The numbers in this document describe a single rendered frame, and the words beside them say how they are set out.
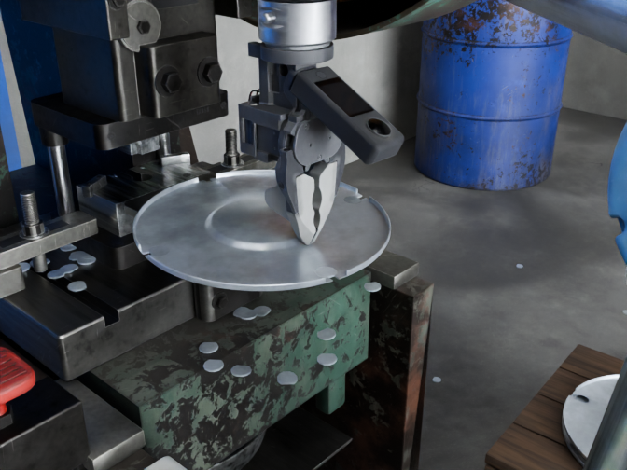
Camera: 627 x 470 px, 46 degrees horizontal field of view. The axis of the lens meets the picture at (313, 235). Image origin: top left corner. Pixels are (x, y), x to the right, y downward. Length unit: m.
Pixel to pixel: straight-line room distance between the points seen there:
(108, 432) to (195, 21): 0.47
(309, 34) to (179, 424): 0.45
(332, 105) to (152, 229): 0.27
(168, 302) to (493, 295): 1.53
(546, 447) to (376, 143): 0.69
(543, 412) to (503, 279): 1.14
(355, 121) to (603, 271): 1.92
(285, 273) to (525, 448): 0.60
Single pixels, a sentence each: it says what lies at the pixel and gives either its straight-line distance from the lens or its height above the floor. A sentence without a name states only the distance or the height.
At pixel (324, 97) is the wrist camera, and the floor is 0.96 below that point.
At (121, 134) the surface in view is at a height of 0.87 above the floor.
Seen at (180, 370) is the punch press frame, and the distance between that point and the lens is 0.85.
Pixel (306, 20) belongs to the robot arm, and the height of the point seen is 1.02.
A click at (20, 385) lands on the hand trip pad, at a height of 0.76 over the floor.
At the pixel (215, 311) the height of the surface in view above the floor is 0.66.
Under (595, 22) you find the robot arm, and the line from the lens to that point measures 0.57.
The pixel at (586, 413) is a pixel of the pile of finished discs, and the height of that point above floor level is 0.37.
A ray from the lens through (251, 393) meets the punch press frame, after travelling 0.93.
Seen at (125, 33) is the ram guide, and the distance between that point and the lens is 0.81.
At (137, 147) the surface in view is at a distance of 0.97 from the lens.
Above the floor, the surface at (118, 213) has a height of 0.77.
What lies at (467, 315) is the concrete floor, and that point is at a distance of 2.18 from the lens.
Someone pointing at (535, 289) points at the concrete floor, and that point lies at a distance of 2.36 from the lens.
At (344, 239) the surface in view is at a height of 0.78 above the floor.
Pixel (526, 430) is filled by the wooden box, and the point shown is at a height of 0.35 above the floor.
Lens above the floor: 1.14
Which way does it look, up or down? 26 degrees down
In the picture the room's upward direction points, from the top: straight up
